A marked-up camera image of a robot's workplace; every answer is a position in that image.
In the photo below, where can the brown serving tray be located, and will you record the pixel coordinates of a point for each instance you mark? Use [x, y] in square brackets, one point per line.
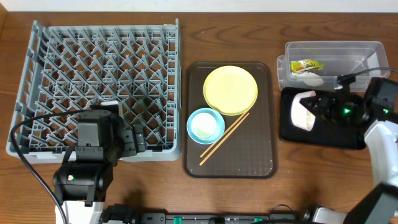
[250, 152]

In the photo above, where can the black waste tray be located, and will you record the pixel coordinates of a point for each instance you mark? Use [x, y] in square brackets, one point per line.
[322, 133]

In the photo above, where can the wooden chopstick upper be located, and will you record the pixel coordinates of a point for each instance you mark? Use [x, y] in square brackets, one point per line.
[235, 123]

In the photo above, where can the grey dishwasher rack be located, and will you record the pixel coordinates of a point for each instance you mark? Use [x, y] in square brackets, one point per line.
[71, 68]

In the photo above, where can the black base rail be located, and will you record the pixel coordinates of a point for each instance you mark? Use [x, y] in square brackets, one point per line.
[125, 214]

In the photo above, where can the pink white bowl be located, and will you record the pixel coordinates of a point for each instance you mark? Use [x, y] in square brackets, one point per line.
[300, 116]

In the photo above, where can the yellow plate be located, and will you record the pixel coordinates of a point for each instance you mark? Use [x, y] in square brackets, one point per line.
[230, 90]

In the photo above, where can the light blue saucer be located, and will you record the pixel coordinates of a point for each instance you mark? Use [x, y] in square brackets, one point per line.
[219, 130]

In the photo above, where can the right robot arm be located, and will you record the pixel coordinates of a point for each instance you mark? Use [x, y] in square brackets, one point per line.
[380, 205]

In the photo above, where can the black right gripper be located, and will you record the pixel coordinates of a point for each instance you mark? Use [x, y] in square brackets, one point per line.
[325, 107]

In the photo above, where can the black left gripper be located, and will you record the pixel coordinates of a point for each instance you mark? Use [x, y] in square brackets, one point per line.
[138, 142]

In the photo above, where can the wooden chopstick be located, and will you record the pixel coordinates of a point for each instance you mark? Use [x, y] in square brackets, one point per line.
[235, 123]
[220, 142]

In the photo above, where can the clear plastic bin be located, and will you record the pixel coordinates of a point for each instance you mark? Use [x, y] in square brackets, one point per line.
[339, 58]

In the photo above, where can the wooden chopstick lower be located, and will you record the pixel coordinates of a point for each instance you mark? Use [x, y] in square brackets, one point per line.
[220, 142]

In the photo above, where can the white small cup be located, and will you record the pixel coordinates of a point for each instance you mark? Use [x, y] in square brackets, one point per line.
[203, 125]

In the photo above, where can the white tissue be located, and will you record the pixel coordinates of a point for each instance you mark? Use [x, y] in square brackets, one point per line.
[309, 78]

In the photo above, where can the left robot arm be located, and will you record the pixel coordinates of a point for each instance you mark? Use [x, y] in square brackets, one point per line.
[86, 172]

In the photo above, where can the green snack wrapper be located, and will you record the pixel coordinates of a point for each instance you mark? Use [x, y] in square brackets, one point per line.
[305, 65]

